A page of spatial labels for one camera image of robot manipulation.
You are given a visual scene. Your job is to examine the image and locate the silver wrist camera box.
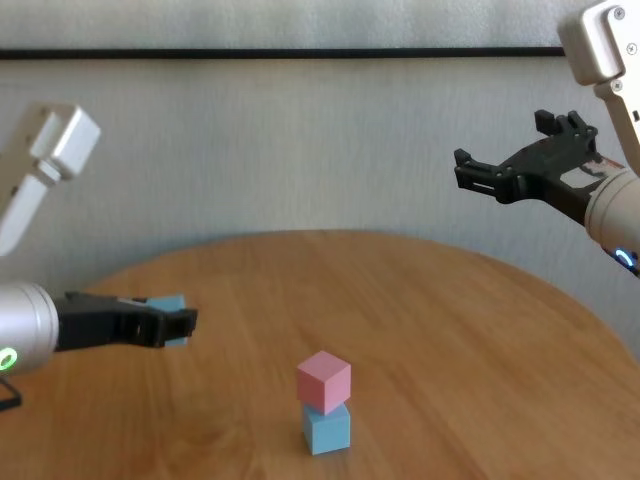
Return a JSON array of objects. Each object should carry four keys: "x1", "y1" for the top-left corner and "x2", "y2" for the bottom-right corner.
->
[
  {"x1": 557, "y1": 0, "x2": 640, "y2": 176},
  {"x1": 0, "y1": 102, "x2": 102, "y2": 256}
]

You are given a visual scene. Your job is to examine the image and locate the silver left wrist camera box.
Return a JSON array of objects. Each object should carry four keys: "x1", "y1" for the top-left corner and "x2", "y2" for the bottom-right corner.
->
[{"x1": 0, "y1": 102, "x2": 102, "y2": 256}]

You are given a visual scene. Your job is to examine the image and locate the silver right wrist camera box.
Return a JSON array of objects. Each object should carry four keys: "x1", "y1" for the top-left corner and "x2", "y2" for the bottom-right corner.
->
[{"x1": 557, "y1": 0, "x2": 640, "y2": 176}]

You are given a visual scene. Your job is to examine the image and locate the black horizontal wall rail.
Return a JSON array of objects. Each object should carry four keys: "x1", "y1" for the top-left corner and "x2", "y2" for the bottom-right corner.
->
[{"x1": 0, "y1": 46, "x2": 566, "y2": 61}]

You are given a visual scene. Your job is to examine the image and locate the light blue cube block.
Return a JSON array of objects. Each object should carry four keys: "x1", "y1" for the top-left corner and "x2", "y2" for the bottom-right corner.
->
[
  {"x1": 301, "y1": 403, "x2": 351, "y2": 456},
  {"x1": 147, "y1": 294, "x2": 187, "y2": 349}
]

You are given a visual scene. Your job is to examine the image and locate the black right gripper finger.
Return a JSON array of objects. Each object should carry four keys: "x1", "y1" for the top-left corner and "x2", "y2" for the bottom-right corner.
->
[
  {"x1": 453, "y1": 148, "x2": 506, "y2": 201},
  {"x1": 534, "y1": 109, "x2": 571, "y2": 136}
]

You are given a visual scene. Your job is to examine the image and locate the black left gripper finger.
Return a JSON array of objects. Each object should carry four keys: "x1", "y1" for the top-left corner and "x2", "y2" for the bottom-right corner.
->
[{"x1": 162, "y1": 308, "x2": 199, "y2": 349}]

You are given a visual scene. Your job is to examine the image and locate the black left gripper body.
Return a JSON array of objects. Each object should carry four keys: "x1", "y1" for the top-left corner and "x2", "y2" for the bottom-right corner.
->
[{"x1": 52, "y1": 292, "x2": 166, "y2": 351}]

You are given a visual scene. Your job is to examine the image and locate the pink cube block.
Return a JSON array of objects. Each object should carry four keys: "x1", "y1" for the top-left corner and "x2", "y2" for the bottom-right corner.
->
[{"x1": 296, "y1": 350, "x2": 352, "y2": 416}]

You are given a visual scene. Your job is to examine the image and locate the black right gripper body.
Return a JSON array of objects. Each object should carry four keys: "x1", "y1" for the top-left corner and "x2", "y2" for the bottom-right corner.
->
[{"x1": 494, "y1": 113, "x2": 624, "y2": 226}]

